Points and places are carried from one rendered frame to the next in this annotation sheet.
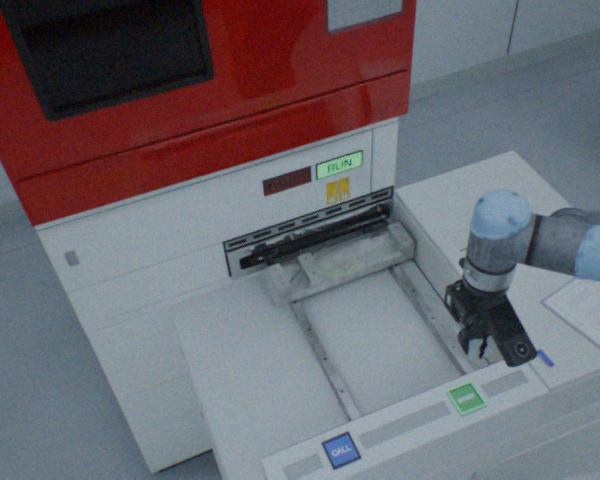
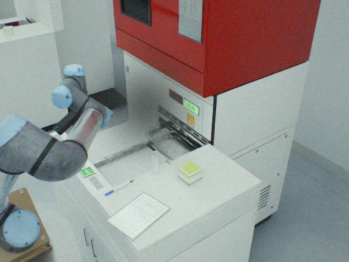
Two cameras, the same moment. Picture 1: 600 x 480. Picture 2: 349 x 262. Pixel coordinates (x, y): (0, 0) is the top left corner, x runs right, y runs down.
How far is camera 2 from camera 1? 175 cm
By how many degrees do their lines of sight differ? 55
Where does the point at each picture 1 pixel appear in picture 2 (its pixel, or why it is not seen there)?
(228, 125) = (153, 48)
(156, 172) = (137, 51)
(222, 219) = (158, 93)
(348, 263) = (170, 147)
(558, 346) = (117, 197)
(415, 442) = not seen: hidden behind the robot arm
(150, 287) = (140, 102)
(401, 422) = not seen: hidden behind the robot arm
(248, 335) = (132, 135)
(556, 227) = (65, 80)
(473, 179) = (228, 167)
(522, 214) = (66, 69)
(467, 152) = not seen: outside the picture
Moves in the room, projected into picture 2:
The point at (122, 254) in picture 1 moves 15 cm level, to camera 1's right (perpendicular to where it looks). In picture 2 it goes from (136, 80) to (142, 91)
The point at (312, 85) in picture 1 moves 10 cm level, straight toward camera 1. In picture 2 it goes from (174, 52) to (153, 55)
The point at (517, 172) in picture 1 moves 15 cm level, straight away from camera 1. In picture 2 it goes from (241, 183) to (277, 185)
